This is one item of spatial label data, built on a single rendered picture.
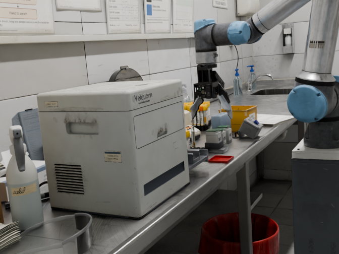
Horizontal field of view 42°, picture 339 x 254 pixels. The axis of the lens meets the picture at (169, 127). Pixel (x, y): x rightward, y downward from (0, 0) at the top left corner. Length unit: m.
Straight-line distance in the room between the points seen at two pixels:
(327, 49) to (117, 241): 0.80
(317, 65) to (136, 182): 0.65
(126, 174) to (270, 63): 3.10
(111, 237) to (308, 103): 0.71
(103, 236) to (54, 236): 0.11
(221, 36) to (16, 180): 0.81
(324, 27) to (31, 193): 0.90
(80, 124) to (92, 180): 0.14
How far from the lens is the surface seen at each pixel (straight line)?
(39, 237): 1.03
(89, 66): 1.91
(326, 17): 1.35
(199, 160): 1.35
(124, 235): 0.97
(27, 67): 1.64
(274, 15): 1.55
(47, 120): 1.12
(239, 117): 1.92
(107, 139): 1.02
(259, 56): 4.03
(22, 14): 1.65
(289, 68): 3.97
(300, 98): 1.35
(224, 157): 1.51
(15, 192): 1.05
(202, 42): 1.52
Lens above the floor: 1.26
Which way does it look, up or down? 10 degrees down
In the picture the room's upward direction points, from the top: 5 degrees counter-clockwise
